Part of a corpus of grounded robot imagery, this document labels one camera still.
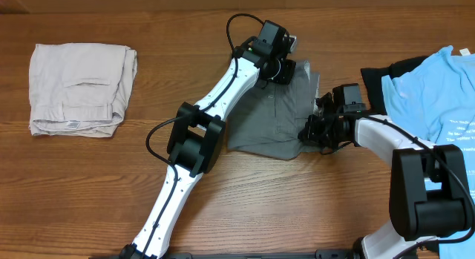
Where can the black garment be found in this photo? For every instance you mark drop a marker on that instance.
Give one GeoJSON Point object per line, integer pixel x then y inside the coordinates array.
{"type": "Point", "coordinates": [372, 80]}

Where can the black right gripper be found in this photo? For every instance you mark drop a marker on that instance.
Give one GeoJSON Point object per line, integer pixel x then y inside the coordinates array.
{"type": "Point", "coordinates": [309, 134]}

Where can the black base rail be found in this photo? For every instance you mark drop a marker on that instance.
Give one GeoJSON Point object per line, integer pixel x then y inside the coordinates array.
{"type": "Point", "coordinates": [241, 255]}

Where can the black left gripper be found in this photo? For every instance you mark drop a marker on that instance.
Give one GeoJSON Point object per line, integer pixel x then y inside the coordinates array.
{"type": "Point", "coordinates": [286, 73]}

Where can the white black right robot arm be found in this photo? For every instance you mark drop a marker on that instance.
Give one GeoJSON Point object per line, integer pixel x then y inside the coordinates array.
{"type": "Point", "coordinates": [429, 203]}

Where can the grey shorts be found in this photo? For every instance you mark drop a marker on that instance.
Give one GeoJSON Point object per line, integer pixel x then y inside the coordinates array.
{"type": "Point", "coordinates": [268, 117]}

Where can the beige shorts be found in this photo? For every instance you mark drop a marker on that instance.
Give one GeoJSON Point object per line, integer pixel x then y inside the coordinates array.
{"type": "Point", "coordinates": [80, 89]}

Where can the light blue t-shirt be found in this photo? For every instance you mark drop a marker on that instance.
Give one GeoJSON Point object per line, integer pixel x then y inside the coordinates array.
{"type": "Point", "coordinates": [435, 102]}

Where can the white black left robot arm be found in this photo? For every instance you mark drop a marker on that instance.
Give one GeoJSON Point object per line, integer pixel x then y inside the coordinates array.
{"type": "Point", "coordinates": [196, 140]}

